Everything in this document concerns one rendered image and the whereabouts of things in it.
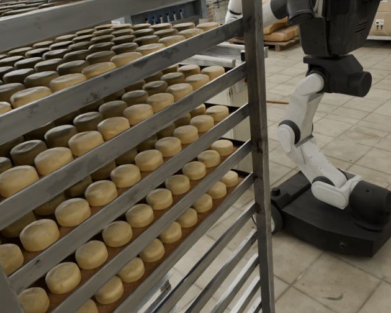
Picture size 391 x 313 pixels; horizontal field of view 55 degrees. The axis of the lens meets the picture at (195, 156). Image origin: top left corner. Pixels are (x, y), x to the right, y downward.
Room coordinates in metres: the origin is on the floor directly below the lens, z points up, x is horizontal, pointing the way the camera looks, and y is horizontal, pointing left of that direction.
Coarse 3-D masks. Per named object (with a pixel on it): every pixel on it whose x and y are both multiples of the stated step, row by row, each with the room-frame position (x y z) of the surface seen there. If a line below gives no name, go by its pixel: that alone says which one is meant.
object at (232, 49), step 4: (220, 44) 2.57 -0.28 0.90; (224, 44) 2.55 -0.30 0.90; (228, 44) 2.53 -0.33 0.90; (232, 44) 2.52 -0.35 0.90; (212, 48) 2.64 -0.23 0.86; (216, 48) 2.61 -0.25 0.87; (220, 48) 2.57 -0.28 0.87; (224, 48) 2.55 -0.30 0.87; (228, 48) 2.51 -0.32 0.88; (232, 48) 2.49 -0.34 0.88; (236, 48) 2.46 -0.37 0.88; (240, 48) 2.43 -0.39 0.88; (244, 48) 2.41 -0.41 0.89; (264, 48) 2.28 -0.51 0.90; (268, 48) 2.29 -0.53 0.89; (216, 52) 2.61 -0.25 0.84; (220, 52) 2.58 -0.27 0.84; (224, 52) 2.55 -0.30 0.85; (228, 52) 2.52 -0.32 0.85; (232, 52) 2.49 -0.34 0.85; (236, 52) 2.46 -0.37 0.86; (264, 52) 2.28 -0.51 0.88; (264, 56) 2.28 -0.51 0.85
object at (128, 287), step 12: (240, 180) 0.79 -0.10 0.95; (228, 192) 0.74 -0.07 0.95; (216, 204) 0.70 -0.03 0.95; (204, 216) 0.66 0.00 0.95; (192, 228) 0.63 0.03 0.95; (180, 240) 0.60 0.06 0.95; (168, 252) 0.57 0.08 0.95; (144, 264) 0.54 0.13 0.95; (156, 264) 0.54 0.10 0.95; (144, 276) 0.51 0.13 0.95; (132, 288) 0.49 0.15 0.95; (96, 300) 0.47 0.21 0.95; (120, 300) 0.46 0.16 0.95; (108, 312) 0.44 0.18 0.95
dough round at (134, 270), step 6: (138, 258) 0.54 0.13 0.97; (132, 264) 0.53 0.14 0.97; (138, 264) 0.52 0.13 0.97; (120, 270) 0.51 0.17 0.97; (126, 270) 0.51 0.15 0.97; (132, 270) 0.51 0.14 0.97; (138, 270) 0.51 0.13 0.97; (144, 270) 0.52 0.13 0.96; (120, 276) 0.51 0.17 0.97; (126, 276) 0.50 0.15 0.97; (132, 276) 0.50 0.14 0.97; (138, 276) 0.51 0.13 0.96; (126, 282) 0.50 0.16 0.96
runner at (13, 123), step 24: (240, 24) 0.77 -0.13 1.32; (168, 48) 0.60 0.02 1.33; (192, 48) 0.64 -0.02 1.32; (120, 72) 0.52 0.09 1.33; (144, 72) 0.55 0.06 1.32; (48, 96) 0.43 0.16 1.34; (72, 96) 0.45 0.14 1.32; (96, 96) 0.48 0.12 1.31; (0, 120) 0.38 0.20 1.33; (24, 120) 0.40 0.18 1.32; (48, 120) 0.42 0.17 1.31; (0, 144) 0.37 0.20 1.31
